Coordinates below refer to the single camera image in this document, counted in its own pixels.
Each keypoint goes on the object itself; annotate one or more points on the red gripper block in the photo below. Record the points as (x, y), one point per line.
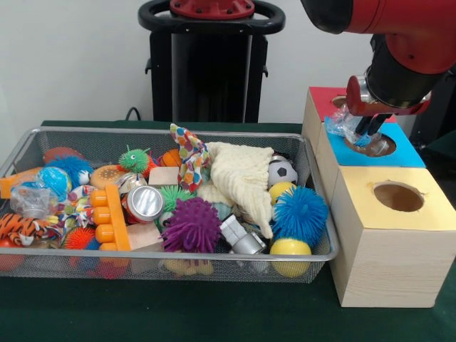
(388, 112)

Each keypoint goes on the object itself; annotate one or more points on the clear plastic packet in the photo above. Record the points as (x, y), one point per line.
(342, 125)

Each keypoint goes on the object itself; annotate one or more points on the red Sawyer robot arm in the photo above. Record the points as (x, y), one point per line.
(413, 28)

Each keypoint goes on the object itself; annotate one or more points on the wooden box with three holes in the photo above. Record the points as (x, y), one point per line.
(385, 263)

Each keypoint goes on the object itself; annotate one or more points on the shallow clear mesh bin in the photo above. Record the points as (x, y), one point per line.
(235, 269)

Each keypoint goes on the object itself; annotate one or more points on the black chair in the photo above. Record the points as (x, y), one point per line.
(445, 128)

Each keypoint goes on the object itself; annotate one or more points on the small soccer ball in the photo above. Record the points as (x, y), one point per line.
(283, 172)

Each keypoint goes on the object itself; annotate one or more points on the yellow ball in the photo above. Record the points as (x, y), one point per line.
(291, 249)
(280, 191)

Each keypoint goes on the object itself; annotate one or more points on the large blue spiky ball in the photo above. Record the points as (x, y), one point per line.
(300, 214)

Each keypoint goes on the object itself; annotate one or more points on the cream knitted cloth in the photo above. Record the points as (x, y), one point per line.
(242, 178)

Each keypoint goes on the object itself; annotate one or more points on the colourful patterned cloth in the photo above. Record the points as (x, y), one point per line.
(191, 160)

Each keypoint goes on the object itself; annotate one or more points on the purple spiky ball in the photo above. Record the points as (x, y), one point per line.
(191, 225)

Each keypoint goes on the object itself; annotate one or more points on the green spiky ball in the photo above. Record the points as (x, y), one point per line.
(171, 197)

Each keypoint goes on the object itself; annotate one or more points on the silver metal can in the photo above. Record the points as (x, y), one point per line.
(144, 202)

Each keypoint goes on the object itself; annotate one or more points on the dark green table cloth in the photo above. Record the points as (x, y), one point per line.
(214, 313)

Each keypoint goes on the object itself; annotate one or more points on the orange toy building block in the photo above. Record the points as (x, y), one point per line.
(114, 221)

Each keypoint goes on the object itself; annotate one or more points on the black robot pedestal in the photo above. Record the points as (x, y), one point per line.
(214, 71)

